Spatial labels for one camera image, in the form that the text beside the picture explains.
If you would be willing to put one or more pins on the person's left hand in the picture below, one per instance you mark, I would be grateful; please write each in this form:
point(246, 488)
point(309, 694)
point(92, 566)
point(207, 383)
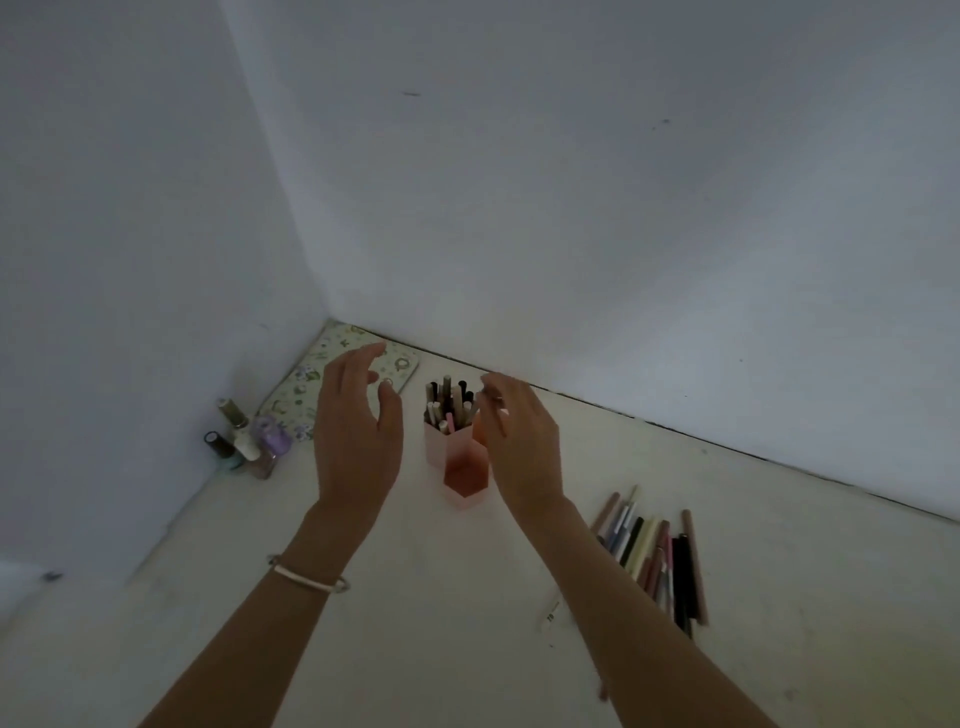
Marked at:
point(352, 442)

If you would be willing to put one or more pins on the person's right hand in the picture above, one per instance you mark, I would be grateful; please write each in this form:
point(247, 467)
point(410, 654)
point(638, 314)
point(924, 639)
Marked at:
point(525, 450)

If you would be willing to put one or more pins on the person's left thumb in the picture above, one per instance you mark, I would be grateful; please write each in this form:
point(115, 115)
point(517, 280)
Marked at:
point(391, 405)

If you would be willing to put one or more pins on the person's right thumb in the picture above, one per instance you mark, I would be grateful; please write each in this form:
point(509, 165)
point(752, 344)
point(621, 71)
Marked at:
point(484, 429)

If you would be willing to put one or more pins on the person's left forearm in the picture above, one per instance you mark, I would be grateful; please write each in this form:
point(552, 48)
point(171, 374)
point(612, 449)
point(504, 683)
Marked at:
point(262, 630)

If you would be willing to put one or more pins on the person's right forearm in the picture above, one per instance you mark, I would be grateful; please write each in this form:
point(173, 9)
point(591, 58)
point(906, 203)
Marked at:
point(637, 622)

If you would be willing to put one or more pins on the bunch of upright pens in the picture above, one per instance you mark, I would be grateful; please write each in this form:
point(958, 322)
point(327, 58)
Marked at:
point(448, 405)

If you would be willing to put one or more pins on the pink hexagonal pen holder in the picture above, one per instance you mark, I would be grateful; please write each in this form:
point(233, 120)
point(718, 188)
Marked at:
point(457, 469)

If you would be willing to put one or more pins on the floral pencil case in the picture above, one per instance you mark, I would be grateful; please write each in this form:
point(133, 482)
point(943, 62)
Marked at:
point(300, 382)

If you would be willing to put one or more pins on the purple nail polish bottle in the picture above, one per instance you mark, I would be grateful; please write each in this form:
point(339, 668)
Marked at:
point(271, 435)

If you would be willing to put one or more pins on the pink nail polish bottle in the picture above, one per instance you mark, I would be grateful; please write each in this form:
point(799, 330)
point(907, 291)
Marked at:
point(262, 465)

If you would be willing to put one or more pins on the white gold-capped nail polish bottle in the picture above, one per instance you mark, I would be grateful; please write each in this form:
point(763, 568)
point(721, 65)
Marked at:
point(238, 427)

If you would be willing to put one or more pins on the dark-capped nail polish bottle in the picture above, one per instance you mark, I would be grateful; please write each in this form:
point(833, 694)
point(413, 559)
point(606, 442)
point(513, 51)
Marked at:
point(220, 447)

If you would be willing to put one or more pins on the pile of loose coloured pens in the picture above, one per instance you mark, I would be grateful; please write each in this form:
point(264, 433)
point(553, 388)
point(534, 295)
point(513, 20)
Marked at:
point(660, 555)

